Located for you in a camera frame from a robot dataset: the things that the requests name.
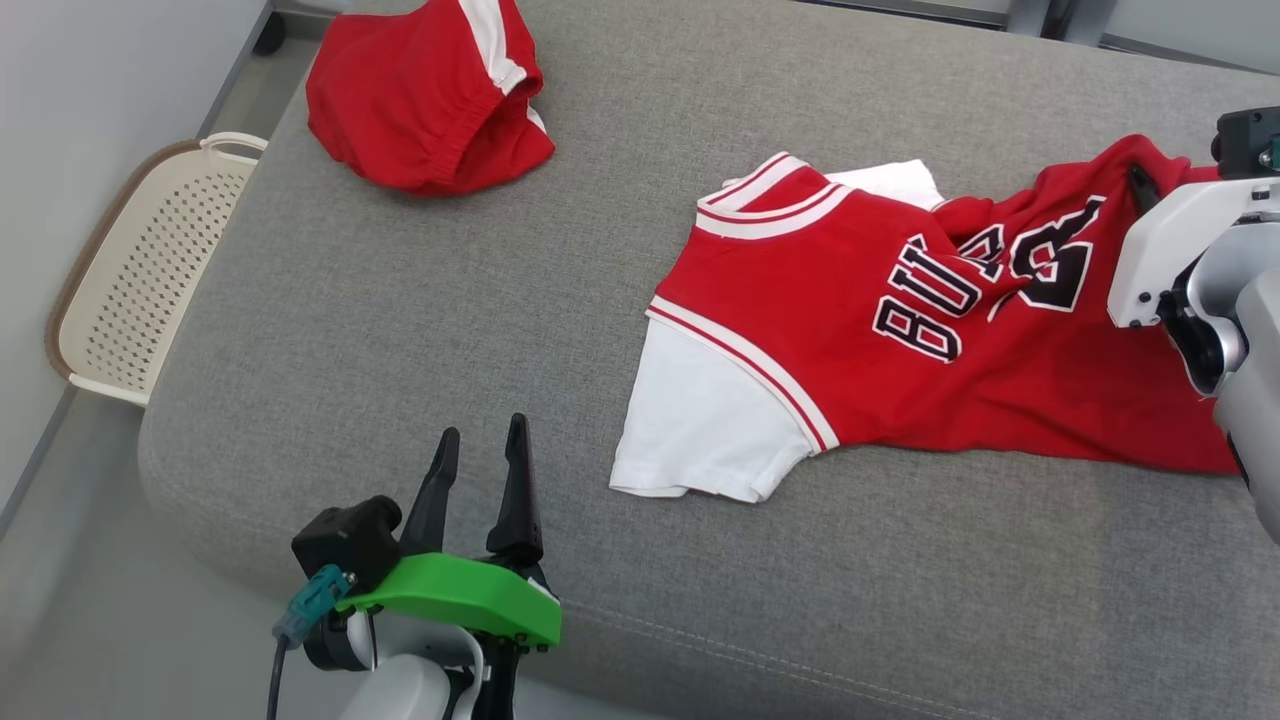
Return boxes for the red shorts with white stripe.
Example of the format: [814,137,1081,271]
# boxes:
[305,0,557,197]

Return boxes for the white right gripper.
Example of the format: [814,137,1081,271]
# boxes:
[1107,163,1280,329]

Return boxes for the grey fabric sofa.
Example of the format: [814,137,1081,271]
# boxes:
[138,0,1280,720]

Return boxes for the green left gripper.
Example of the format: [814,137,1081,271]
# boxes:
[335,413,563,649]

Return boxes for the red white basketball jersey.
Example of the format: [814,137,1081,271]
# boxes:
[608,133,1246,504]

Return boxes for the grey partition post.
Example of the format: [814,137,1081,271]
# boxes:
[1060,0,1113,47]
[1005,0,1053,39]

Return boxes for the left cable with teal plug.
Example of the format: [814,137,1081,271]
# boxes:
[266,565,356,720]

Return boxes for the cream perforated laundry basket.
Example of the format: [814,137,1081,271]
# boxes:
[45,132,269,408]

